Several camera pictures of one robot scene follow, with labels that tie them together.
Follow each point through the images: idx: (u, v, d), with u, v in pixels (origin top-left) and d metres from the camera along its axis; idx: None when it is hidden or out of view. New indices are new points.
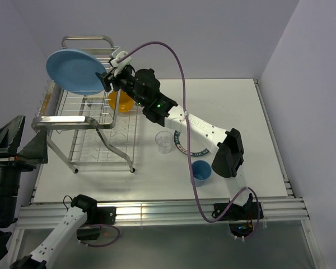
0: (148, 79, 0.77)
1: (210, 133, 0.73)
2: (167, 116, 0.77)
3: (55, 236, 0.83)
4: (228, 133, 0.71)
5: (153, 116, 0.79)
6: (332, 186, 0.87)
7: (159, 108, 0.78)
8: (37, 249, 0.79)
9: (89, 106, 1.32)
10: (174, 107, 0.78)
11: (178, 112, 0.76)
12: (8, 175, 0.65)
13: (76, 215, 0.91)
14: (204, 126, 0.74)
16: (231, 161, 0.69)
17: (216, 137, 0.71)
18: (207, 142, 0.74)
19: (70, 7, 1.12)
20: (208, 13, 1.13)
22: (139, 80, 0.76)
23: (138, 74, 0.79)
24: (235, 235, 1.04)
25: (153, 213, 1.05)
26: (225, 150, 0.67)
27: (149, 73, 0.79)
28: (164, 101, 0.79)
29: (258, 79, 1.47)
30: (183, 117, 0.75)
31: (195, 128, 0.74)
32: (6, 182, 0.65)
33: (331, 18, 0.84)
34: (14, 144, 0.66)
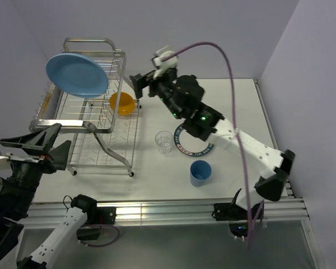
0: (190, 86, 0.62)
1: (265, 154, 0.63)
2: (214, 131, 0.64)
3: (55, 237, 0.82)
4: (284, 154, 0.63)
5: (196, 130, 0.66)
6: (331, 184, 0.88)
7: (202, 121, 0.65)
8: (36, 250, 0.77)
9: (90, 109, 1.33)
10: (220, 121, 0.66)
11: (227, 127, 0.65)
12: (32, 172, 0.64)
13: (76, 216, 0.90)
14: (256, 145, 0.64)
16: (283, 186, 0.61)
17: (272, 159, 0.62)
18: (258, 165, 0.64)
19: (72, 8, 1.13)
20: (208, 15, 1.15)
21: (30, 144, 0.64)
22: (181, 89, 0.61)
23: (178, 79, 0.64)
24: (235, 235, 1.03)
25: (153, 213, 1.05)
26: (281, 176, 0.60)
27: (191, 79, 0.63)
28: (208, 112, 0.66)
29: (258, 79, 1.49)
30: (233, 135, 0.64)
31: (246, 147, 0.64)
32: (29, 177, 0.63)
33: (331, 19, 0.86)
34: (48, 143, 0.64)
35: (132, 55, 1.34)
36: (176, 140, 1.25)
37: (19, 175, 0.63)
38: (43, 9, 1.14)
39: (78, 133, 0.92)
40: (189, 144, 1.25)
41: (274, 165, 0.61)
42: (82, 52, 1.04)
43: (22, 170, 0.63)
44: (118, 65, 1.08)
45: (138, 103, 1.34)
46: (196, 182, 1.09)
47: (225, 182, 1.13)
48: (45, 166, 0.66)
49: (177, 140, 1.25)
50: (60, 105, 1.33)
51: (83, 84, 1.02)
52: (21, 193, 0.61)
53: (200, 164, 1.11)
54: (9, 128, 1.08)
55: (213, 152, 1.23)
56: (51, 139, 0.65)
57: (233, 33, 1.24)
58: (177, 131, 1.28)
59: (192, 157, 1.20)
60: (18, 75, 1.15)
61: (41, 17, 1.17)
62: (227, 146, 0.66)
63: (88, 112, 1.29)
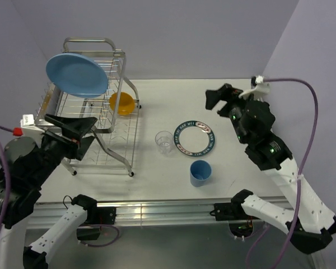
0: (262, 112, 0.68)
1: (318, 210, 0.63)
2: (278, 167, 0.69)
3: (56, 229, 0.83)
4: None
5: (260, 157, 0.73)
6: (331, 185, 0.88)
7: (271, 152, 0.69)
8: (36, 241, 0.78)
9: (90, 109, 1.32)
10: (287, 159, 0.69)
11: (291, 168, 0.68)
12: (60, 149, 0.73)
13: (77, 212, 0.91)
14: (313, 199, 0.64)
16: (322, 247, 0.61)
17: (323, 220, 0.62)
18: (306, 217, 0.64)
19: (71, 8, 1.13)
20: (208, 14, 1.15)
21: (70, 126, 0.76)
22: (250, 111, 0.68)
23: (250, 103, 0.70)
24: (235, 235, 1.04)
25: (152, 213, 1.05)
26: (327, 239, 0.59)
27: (263, 106, 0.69)
28: (277, 143, 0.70)
29: (258, 79, 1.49)
30: (294, 180, 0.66)
31: (303, 199, 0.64)
32: (54, 152, 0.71)
33: (332, 19, 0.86)
34: (82, 130, 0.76)
35: (132, 55, 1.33)
36: (176, 140, 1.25)
37: (48, 147, 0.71)
38: (43, 9, 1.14)
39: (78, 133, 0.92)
40: (189, 144, 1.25)
41: (323, 225, 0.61)
42: (82, 52, 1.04)
43: (50, 144, 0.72)
44: (118, 65, 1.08)
45: (137, 103, 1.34)
46: (196, 182, 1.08)
47: (225, 182, 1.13)
48: (71, 148, 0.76)
49: (176, 140, 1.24)
50: (60, 105, 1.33)
51: (83, 84, 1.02)
52: (53, 159, 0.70)
53: (200, 164, 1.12)
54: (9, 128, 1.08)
55: (213, 152, 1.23)
56: (83, 128, 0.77)
57: (233, 33, 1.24)
58: (177, 131, 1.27)
59: (192, 157, 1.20)
60: (18, 75, 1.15)
61: (41, 17, 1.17)
62: (283, 184, 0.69)
63: (88, 112, 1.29)
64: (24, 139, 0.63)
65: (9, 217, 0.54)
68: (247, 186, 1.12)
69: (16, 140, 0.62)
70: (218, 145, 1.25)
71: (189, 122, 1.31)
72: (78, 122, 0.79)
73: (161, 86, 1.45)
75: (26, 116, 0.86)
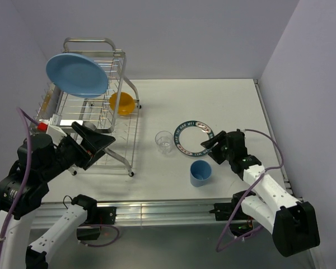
0: (235, 134, 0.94)
1: (279, 196, 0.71)
2: (246, 167, 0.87)
3: (56, 229, 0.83)
4: (298, 203, 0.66)
5: (237, 167, 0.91)
6: (331, 185, 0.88)
7: (243, 162, 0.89)
8: (37, 240, 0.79)
9: (90, 109, 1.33)
10: (257, 165, 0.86)
11: (257, 170, 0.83)
12: (73, 154, 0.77)
13: (77, 212, 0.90)
14: (277, 188, 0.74)
16: (290, 231, 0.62)
17: (283, 202, 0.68)
18: (271, 202, 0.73)
19: (71, 8, 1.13)
20: (208, 14, 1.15)
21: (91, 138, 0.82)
22: (228, 134, 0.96)
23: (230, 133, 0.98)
24: (234, 235, 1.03)
25: (152, 213, 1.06)
26: (283, 212, 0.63)
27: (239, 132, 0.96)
28: (251, 158, 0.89)
29: (258, 79, 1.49)
30: (259, 174, 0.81)
31: (266, 187, 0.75)
32: (67, 156, 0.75)
33: (331, 19, 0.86)
34: (100, 145, 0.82)
35: (132, 55, 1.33)
36: (176, 140, 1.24)
37: (63, 149, 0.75)
38: (43, 9, 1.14)
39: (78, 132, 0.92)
40: (189, 144, 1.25)
41: (281, 205, 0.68)
42: (82, 52, 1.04)
43: (66, 148, 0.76)
44: (118, 65, 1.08)
45: (138, 103, 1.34)
46: (196, 182, 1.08)
47: (225, 182, 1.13)
48: (83, 157, 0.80)
49: (176, 140, 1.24)
50: (60, 105, 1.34)
51: (83, 84, 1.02)
52: (64, 162, 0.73)
53: (200, 164, 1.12)
54: (9, 128, 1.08)
55: None
56: (100, 143, 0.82)
57: (233, 33, 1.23)
58: (177, 131, 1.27)
59: (192, 157, 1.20)
60: (18, 75, 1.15)
61: (41, 17, 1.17)
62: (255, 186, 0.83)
63: (88, 112, 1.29)
64: (43, 134, 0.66)
65: (19, 209, 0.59)
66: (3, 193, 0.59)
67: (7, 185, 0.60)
68: (247, 186, 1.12)
69: (36, 134, 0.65)
70: None
71: (189, 122, 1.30)
72: (99, 137, 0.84)
73: (161, 86, 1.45)
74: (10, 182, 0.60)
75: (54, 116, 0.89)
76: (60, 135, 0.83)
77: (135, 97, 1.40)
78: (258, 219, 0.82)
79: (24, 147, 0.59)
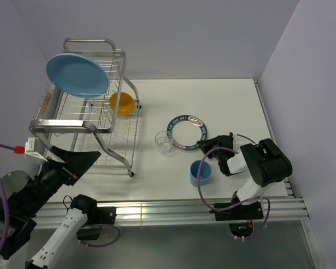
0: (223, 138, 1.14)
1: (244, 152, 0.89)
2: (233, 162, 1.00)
3: (56, 239, 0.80)
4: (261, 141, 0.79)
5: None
6: (331, 185, 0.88)
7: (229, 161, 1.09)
8: (37, 254, 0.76)
9: (90, 109, 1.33)
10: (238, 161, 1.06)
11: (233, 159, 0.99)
12: (56, 180, 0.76)
13: (76, 217, 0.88)
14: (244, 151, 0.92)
16: (255, 155, 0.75)
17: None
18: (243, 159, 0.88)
19: (71, 8, 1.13)
20: (208, 15, 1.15)
21: (74, 163, 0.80)
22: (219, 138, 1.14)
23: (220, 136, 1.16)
24: (235, 235, 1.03)
25: (153, 213, 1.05)
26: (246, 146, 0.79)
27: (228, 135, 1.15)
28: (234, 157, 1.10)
29: (257, 79, 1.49)
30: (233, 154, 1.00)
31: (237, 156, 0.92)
32: (51, 183, 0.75)
33: (331, 19, 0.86)
34: (83, 167, 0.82)
35: (132, 55, 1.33)
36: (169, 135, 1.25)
37: (46, 177, 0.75)
38: (43, 8, 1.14)
39: (78, 133, 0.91)
40: (182, 138, 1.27)
41: None
42: (82, 52, 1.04)
43: (48, 174, 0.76)
44: (118, 65, 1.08)
45: (138, 103, 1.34)
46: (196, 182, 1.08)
47: (225, 182, 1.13)
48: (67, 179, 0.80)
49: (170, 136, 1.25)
50: (60, 105, 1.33)
51: (83, 84, 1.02)
52: (48, 191, 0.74)
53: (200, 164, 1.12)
54: (9, 128, 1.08)
55: None
56: (84, 164, 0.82)
57: (233, 33, 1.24)
58: (169, 126, 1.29)
59: (186, 150, 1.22)
60: (18, 75, 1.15)
61: (41, 16, 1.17)
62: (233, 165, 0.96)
63: (88, 112, 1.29)
64: (19, 173, 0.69)
65: (5, 250, 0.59)
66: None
67: None
68: None
69: (11, 174, 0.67)
70: None
71: (180, 117, 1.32)
72: (82, 155, 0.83)
73: (161, 86, 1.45)
74: None
75: (31, 139, 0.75)
76: (41, 160, 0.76)
77: (135, 97, 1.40)
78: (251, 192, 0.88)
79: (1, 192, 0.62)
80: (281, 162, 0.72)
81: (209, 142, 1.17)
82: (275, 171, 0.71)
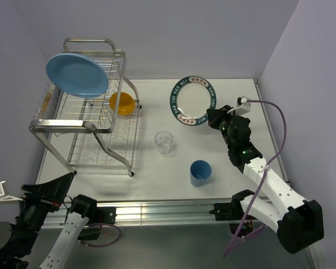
0: (241, 124, 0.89)
1: (285, 194, 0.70)
2: (247, 162, 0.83)
3: (60, 246, 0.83)
4: (305, 201, 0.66)
5: (236, 159, 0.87)
6: (332, 185, 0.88)
7: (243, 153, 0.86)
8: (44, 261, 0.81)
9: (90, 109, 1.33)
10: (258, 158, 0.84)
11: (260, 163, 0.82)
12: (40, 213, 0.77)
13: (76, 222, 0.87)
14: (283, 185, 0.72)
16: (298, 227, 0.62)
17: (289, 202, 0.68)
18: (278, 202, 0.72)
19: (71, 8, 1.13)
20: (208, 15, 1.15)
21: (52, 192, 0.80)
22: (232, 124, 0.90)
23: (236, 119, 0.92)
24: (234, 235, 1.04)
25: (153, 213, 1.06)
26: (293, 215, 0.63)
27: (244, 121, 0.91)
28: (251, 149, 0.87)
29: (257, 79, 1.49)
30: (262, 170, 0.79)
31: (268, 182, 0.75)
32: (36, 218, 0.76)
33: (332, 19, 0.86)
34: (62, 192, 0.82)
35: (132, 55, 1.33)
36: (175, 111, 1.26)
37: (28, 215, 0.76)
38: (42, 8, 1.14)
39: (78, 133, 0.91)
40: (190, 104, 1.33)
41: (289, 205, 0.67)
42: (82, 53, 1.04)
43: (29, 211, 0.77)
44: (118, 65, 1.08)
45: (138, 103, 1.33)
46: (196, 181, 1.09)
47: (225, 182, 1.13)
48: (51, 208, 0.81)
49: (176, 111, 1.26)
50: (60, 105, 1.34)
51: (83, 84, 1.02)
52: (36, 226, 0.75)
53: (200, 164, 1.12)
54: (9, 128, 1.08)
55: (213, 151, 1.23)
56: (62, 190, 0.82)
57: (233, 33, 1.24)
58: (172, 98, 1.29)
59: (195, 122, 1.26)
60: (18, 75, 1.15)
61: (41, 16, 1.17)
62: (258, 180, 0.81)
63: (88, 112, 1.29)
64: (3, 223, 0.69)
65: None
66: None
67: None
68: (247, 186, 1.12)
69: None
70: (219, 144, 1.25)
71: (182, 82, 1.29)
72: (57, 181, 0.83)
73: (161, 86, 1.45)
74: None
75: None
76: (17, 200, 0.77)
77: (135, 97, 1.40)
78: (262, 219, 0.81)
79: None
80: (314, 234, 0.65)
81: (215, 117, 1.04)
82: (306, 243, 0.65)
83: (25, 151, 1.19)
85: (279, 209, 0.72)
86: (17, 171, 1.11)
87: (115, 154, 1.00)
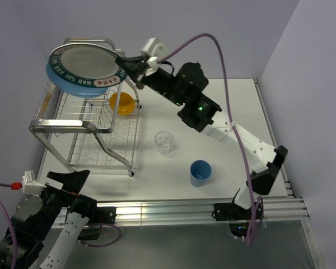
0: (194, 74, 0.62)
1: (259, 149, 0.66)
2: (210, 122, 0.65)
3: (59, 246, 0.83)
4: (276, 150, 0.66)
5: (192, 120, 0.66)
6: (332, 186, 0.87)
7: (201, 111, 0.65)
8: (43, 261, 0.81)
9: (90, 109, 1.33)
10: (217, 112, 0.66)
11: (223, 120, 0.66)
12: (59, 200, 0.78)
13: (76, 222, 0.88)
14: (252, 140, 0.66)
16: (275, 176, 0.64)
17: (266, 156, 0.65)
18: (252, 159, 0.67)
19: (71, 8, 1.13)
20: (208, 14, 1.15)
21: (71, 184, 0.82)
22: (186, 77, 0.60)
23: (185, 68, 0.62)
24: (235, 235, 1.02)
25: (153, 212, 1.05)
26: (275, 172, 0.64)
27: (196, 67, 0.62)
28: (205, 102, 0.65)
29: (258, 79, 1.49)
30: (230, 128, 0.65)
31: (242, 141, 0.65)
32: (57, 203, 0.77)
33: (332, 18, 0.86)
34: (80, 185, 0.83)
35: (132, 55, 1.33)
36: (87, 83, 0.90)
37: (49, 200, 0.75)
38: (42, 8, 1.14)
39: (78, 133, 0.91)
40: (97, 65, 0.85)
41: (268, 160, 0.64)
42: None
43: (50, 197, 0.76)
44: None
45: (138, 103, 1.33)
46: (196, 182, 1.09)
47: (225, 182, 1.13)
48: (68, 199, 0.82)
49: (89, 82, 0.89)
50: (60, 105, 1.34)
51: None
52: (54, 210, 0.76)
53: (200, 164, 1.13)
54: (9, 128, 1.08)
55: (213, 151, 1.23)
56: (79, 183, 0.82)
57: (233, 33, 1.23)
58: (69, 77, 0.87)
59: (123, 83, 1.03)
60: (18, 75, 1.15)
61: (41, 15, 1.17)
62: (223, 139, 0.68)
63: (88, 112, 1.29)
64: (35, 198, 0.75)
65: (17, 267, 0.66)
66: (1, 257, 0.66)
67: (6, 246, 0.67)
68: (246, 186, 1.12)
69: (28, 199, 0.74)
70: (218, 144, 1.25)
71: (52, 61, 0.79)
72: (74, 176, 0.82)
73: None
74: (8, 244, 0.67)
75: (27, 171, 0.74)
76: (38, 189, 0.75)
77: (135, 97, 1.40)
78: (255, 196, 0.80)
79: (17, 216, 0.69)
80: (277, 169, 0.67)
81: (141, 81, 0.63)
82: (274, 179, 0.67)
83: (25, 151, 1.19)
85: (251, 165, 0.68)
86: (17, 171, 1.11)
87: (114, 154, 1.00)
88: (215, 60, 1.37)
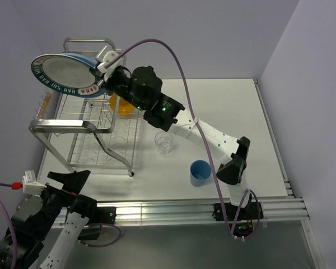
0: (147, 77, 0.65)
1: (223, 142, 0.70)
2: (174, 121, 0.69)
3: (59, 246, 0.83)
4: (239, 141, 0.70)
5: (157, 120, 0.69)
6: (332, 186, 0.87)
7: (163, 112, 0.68)
8: (43, 261, 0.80)
9: (90, 109, 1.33)
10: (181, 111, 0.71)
11: (186, 117, 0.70)
12: (59, 200, 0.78)
13: (77, 222, 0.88)
14: (216, 134, 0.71)
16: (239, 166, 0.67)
17: (229, 148, 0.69)
18: (218, 152, 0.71)
19: (71, 8, 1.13)
20: (208, 14, 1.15)
21: (71, 184, 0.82)
22: (138, 80, 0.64)
23: (137, 72, 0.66)
24: (235, 235, 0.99)
25: (153, 213, 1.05)
26: (239, 163, 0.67)
27: (149, 71, 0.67)
28: (168, 102, 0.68)
29: (258, 79, 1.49)
30: (194, 124, 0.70)
31: (206, 135, 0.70)
32: (57, 203, 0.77)
33: (332, 18, 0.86)
34: (81, 185, 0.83)
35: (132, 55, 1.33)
36: (71, 92, 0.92)
37: (49, 200, 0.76)
38: (42, 8, 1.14)
39: (78, 133, 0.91)
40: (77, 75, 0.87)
41: (231, 152, 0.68)
42: (82, 53, 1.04)
43: (51, 197, 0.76)
44: None
45: None
46: (196, 182, 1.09)
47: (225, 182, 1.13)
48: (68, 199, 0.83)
49: (74, 91, 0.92)
50: (60, 105, 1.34)
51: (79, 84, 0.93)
52: (54, 210, 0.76)
53: (200, 164, 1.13)
54: (9, 128, 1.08)
55: None
56: (79, 184, 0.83)
57: (233, 33, 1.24)
58: (55, 85, 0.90)
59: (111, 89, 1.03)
60: (18, 75, 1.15)
61: (41, 15, 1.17)
62: (189, 135, 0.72)
63: (88, 112, 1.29)
64: (35, 199, 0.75)
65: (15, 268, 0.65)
66: (1, 256, 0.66)
67: (6, 246, 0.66)
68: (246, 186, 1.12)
69: (28, 199, 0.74)
70: None
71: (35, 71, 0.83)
72: (74, 176, 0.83)
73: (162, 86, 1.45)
74: (8, 244, 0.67)
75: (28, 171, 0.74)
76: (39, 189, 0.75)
77: None
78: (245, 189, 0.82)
79: (17, 216, 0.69)
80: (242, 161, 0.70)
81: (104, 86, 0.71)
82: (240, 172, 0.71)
83: (26, 151, 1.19)
85: (217, 158, 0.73)
86: (17, 171, 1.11)
87: (115, 154, 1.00)
88: (214, 61, 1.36)
